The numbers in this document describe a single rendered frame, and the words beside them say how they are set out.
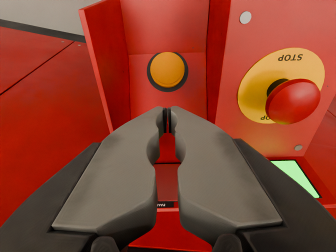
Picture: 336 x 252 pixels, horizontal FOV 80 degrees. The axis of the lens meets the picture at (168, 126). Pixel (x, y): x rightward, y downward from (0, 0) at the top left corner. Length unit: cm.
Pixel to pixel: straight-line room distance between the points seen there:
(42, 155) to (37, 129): 7
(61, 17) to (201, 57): 85
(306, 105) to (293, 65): 4
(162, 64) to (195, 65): 4
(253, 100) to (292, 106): 4
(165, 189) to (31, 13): 99
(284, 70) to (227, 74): 5
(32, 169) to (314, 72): 37
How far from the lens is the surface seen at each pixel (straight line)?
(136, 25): 24
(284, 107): 18
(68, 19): 104
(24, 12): 111
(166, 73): 23
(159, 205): 20
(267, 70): 19
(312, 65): 21
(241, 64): 18
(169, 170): 22
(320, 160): 60
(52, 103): 52
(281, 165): 25
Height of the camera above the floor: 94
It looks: 53 degrees down
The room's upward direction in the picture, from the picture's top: 179 degrees clockwise
